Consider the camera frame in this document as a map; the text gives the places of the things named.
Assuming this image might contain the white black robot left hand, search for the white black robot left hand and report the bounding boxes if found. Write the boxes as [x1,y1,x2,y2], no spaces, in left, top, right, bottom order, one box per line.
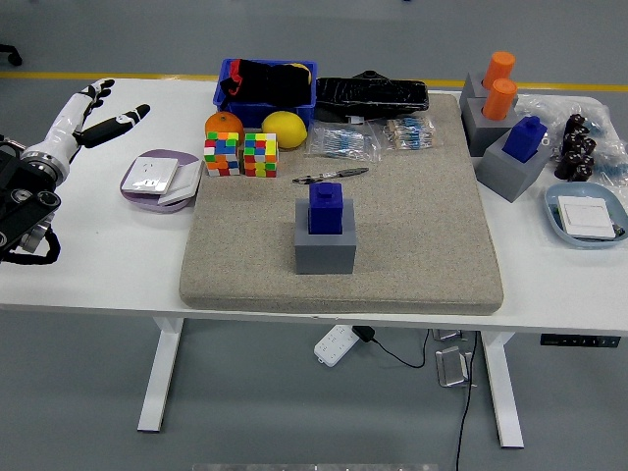
[22,78,151,179]

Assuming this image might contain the blue square seal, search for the blue square seal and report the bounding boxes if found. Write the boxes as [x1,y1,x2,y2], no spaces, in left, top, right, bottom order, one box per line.
[307,181,344,236]
[500,115,549,164]

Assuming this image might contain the grey cube seal holder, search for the grey cube seal holder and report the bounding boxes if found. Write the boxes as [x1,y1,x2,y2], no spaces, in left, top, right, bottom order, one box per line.
[475,131,553,203]
[459,72,519,107]
[460,96,521,158]
[293,197,357,276]

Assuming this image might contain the orange cylinder seal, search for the orange cylinder seal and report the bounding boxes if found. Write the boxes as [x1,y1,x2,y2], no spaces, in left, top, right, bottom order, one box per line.
[481,78,519,122]
[482,50,517,91]

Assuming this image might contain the black chair base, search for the black chair base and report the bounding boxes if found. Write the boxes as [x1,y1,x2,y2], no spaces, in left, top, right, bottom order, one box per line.
[0,43,24,68]

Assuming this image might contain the purple tray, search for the purple tray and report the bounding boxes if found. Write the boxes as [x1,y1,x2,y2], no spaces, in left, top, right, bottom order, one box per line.
[119,148,205,215]

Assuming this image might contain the colourful puzzle cube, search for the colourful puzzle cube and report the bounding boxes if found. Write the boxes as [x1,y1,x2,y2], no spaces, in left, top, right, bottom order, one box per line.
[242,131,280,179]
[203,131,242,178]

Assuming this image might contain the orange fruit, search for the orange fruit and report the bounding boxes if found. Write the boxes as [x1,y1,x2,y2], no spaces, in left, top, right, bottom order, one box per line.
[204,111,245,141]

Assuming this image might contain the blue plastic bin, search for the blue plastic bin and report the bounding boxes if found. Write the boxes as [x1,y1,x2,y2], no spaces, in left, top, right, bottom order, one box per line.
[212,58,319,130]

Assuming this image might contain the black red cloth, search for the black red cloth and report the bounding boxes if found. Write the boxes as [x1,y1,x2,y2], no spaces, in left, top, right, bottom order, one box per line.
[219,59,312,107]

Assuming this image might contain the yellow lemon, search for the yellow lemon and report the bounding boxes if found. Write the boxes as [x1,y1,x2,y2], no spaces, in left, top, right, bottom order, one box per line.
[261,111,309,150]

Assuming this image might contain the white table leg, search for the white table leg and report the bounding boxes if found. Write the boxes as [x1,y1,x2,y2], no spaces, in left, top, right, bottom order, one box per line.
[136,316,185,433]
[479,332,525,448]

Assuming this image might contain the clear bag blue resistors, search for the clear bag blue resistors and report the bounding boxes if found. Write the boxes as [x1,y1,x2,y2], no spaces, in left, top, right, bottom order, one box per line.
[303,121,383,164]

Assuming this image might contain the black pen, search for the black pen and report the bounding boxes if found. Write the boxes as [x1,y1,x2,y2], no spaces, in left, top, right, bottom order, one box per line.
[292,167,370,185]

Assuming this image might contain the white power strip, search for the white power strip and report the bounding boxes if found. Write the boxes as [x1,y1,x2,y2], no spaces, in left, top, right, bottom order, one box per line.
[313,324,358,368]

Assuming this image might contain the clear bag mixed resistors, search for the clear bag mixed resistors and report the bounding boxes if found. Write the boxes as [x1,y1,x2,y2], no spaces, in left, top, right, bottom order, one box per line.
[380,116,443,152]

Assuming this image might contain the grey-brown foam mat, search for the grey-brown foam mat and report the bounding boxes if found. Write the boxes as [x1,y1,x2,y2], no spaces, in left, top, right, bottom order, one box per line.
[179,92,505,317]

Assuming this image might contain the clear plastic bag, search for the clear plastic bag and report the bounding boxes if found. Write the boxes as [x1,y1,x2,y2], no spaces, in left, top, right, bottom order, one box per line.
[514,93,609,148]

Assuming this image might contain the light blue tray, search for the light blue tray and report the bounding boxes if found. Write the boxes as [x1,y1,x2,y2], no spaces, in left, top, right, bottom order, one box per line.
[544,183,628,250]

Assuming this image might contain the clear bag blue parts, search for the clear bag blue parts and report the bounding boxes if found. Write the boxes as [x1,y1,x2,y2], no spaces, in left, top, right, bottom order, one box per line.
[591,122,628,190]

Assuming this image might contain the black table control panel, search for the black table control panel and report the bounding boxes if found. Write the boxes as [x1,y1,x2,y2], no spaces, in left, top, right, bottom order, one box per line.
[540,333,622,348]

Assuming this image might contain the white wall socket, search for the white wall socket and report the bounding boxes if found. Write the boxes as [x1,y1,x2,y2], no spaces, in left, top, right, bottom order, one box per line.
[121,156,181,195]

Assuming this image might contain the white switch plate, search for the white switch plate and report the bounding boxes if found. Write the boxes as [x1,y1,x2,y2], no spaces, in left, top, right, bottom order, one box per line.
[156,160,205,206]

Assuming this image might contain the black plug with cord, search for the black plug with cord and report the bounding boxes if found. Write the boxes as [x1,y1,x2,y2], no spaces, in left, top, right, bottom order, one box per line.
[352,326,431,369]

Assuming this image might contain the large metal floor bracket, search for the large metal floor bracket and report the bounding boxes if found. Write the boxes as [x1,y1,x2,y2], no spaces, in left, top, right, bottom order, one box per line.
[435,345,475,389]

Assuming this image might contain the black floor cable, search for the black floor cable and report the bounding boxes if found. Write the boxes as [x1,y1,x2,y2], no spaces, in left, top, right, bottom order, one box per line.
[454,332,480,471]

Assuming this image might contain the white switch panel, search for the white switch panel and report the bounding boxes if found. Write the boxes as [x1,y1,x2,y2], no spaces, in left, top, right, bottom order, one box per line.
[556,194,618,240]

